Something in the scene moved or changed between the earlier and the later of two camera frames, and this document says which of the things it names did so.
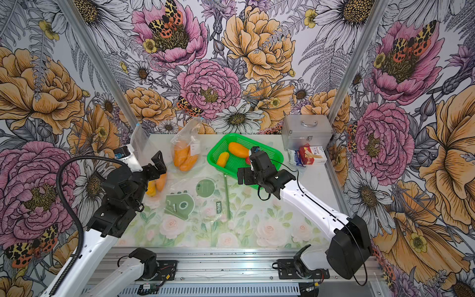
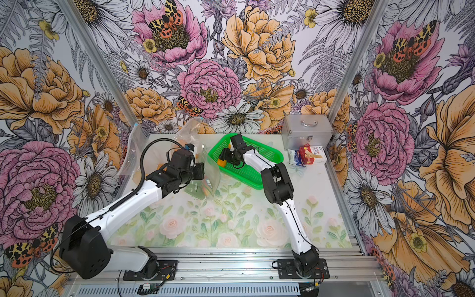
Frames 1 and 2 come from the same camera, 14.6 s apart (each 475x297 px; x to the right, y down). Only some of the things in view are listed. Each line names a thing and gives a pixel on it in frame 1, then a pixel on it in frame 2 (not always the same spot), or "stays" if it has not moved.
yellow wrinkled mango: [222, 159] stays
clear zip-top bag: [186, 146] stays
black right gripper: [247, 172] -> [224, 154]
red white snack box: [308, 154] stays
